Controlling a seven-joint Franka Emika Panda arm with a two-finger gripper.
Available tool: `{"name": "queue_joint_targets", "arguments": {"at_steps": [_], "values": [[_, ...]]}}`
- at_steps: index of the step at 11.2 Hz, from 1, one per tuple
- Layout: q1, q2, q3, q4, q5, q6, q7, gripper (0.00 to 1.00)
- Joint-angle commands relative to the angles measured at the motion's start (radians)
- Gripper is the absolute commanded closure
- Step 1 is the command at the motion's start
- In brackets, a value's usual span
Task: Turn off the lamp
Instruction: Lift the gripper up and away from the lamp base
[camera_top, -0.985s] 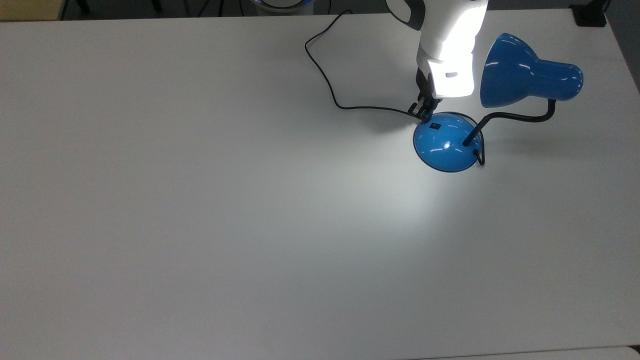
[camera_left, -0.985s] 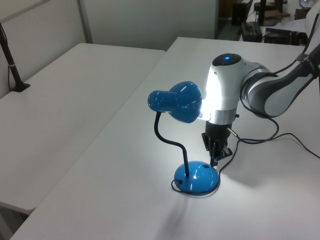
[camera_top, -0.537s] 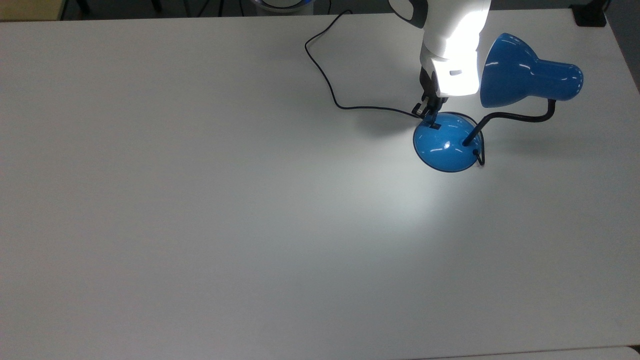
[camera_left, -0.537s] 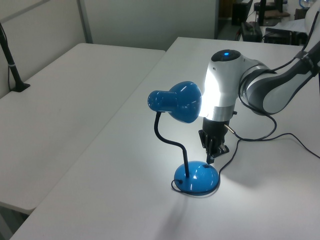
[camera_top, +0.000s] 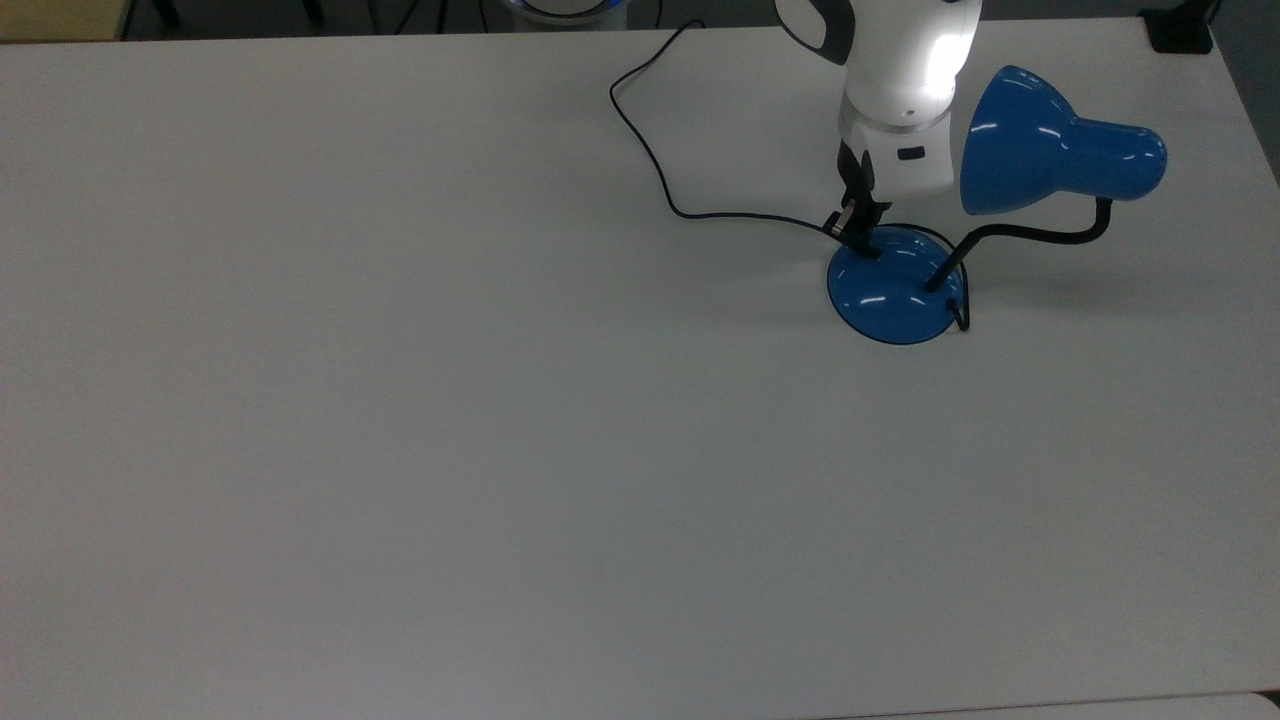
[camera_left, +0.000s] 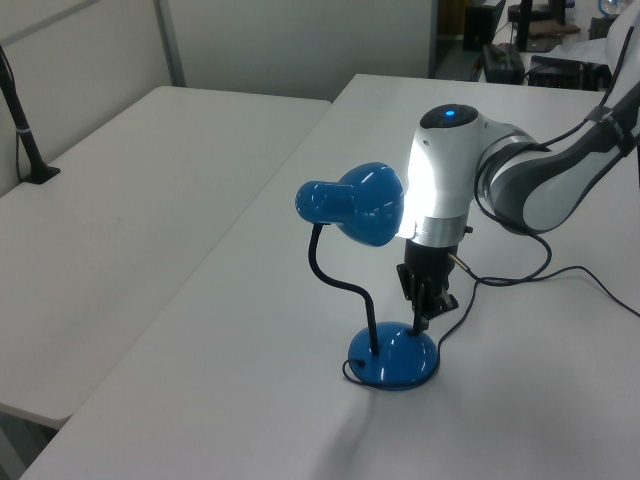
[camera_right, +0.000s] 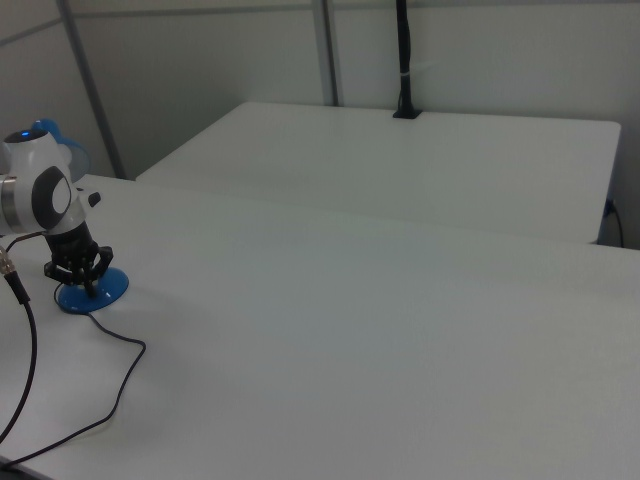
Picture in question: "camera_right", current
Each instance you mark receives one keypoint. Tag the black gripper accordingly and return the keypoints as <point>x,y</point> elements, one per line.
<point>70,247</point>

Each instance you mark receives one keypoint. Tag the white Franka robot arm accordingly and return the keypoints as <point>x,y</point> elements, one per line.
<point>30,185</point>

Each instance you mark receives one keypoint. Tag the black pole with white tie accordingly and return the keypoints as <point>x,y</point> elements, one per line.
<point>405,65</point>

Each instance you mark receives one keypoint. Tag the grey metal partition post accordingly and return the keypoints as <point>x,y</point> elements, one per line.
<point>327,50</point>
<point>90,90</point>

